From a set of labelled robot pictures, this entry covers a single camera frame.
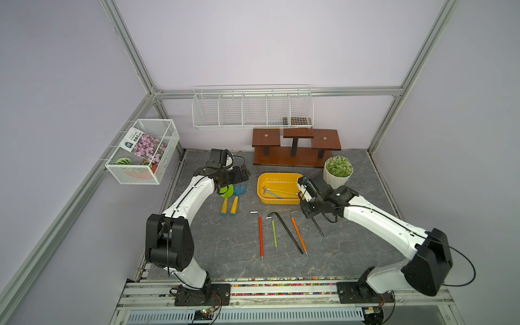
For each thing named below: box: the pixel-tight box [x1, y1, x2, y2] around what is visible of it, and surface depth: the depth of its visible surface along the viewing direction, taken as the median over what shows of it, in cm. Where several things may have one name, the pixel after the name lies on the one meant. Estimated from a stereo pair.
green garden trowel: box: [220, 184, 234, 217], surface depth 96 cm
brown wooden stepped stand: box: [251, 127, 342, 168], surface depth 111 cm
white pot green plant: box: [322, 155, 354, 190], surface depth 98 cm
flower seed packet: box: [118, 127, 168, 165], surface depth 76 cm
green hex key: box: [271, 220, 279, 252], surface depth 90 cm
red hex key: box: [249, 210, 265, 260], surface depth 89 cm
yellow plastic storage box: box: [256, 171, 304, 205], surface depth 104 cm
